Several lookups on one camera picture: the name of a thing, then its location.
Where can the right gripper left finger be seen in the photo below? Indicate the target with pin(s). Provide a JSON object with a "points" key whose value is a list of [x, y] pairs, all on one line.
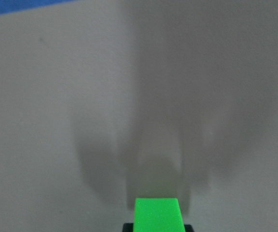
{"points": [[127, 227]]}

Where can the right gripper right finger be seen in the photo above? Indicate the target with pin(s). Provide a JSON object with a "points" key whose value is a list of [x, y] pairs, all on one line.
{"points": [[188, 228]]}

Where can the green block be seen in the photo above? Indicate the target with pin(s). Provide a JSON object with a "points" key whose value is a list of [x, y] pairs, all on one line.
{"points": [[157, 215]]}

